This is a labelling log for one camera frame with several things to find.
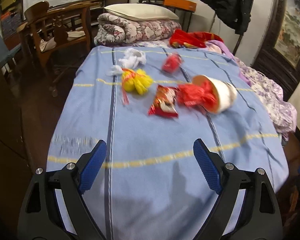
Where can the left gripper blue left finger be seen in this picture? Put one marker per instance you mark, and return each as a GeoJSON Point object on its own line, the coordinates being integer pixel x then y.
{"type": "Point", "coordinates": [89, 165]}

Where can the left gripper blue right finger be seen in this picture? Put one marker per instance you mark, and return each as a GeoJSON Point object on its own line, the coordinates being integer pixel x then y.
{"type": "Point", "coordinates": [210, 164]}

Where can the white paper cup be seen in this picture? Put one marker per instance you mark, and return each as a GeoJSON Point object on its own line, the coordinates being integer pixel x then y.
{"type": "Point", "coordinates": [224, 93]}

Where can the red snack wrapper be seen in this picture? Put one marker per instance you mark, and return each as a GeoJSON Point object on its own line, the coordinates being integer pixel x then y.
{"type": "Point", "coordinates": [164, 102]}

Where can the yellow plastic bag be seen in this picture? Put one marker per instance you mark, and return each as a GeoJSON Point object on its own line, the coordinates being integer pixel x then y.
{"type": "Point", "coordinates": [136, 81]}

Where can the light blue checked bedsheet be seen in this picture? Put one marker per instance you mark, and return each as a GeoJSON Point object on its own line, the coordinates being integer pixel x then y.
{"type": "Point", "coordinates": [150, 185]}

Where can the brown wooden cabinet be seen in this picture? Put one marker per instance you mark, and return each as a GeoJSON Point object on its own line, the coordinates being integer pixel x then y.
{"type": "Point", "coordinates": [15, 173]}

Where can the purple floral duvet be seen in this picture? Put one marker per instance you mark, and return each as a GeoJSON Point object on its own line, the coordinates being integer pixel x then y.
{"type": "Point", "coordinates": [282, 114]}

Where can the white crumpled tissue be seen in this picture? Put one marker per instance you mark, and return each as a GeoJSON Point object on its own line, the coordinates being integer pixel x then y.
{"type": "Point", "coordinates": [132, 58]}

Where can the lilac garment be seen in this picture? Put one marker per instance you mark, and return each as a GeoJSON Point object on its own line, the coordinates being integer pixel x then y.
{"type": "Point", "coordinates": [219, 47]}

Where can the folded floral grey quilt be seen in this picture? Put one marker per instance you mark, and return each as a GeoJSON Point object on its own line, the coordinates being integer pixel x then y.
{"type": "Point", "coordinates": [117, 31]}

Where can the red patterned blanket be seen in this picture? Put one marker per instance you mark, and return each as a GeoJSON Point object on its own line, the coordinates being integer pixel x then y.
{"type": "Point", "coordinates": [181, 38]}

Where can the dark carved framed painting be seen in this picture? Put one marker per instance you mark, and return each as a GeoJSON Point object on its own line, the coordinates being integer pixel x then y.
{"type": "Point", "coordinates": [279, 56]}

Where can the wooden armchair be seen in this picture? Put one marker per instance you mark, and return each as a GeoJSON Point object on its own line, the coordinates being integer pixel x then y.
{"type": "Point", "coordinates": [44, 49]}

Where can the blue chair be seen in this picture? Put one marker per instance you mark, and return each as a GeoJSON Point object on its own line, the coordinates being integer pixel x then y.
{"type": "Point", "coordinates": [7, 56]}

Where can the wooden desk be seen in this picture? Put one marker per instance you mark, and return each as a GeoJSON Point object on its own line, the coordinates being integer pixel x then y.
{"type": "Point", "coordinates": [52, 21]}

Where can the cream pillow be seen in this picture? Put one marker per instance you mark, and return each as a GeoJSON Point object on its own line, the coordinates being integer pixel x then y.
{"type": "Point", "coordinates": [141, 12]}

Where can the orange box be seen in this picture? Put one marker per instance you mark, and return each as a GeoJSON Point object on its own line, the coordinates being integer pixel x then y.
{"type": "Point", "coordinates": [181, 4]}

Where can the bookshelf with boxes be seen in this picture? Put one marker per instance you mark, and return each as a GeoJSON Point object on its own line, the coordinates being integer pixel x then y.
{"type": "Point", "coordinates": [11, 16]}

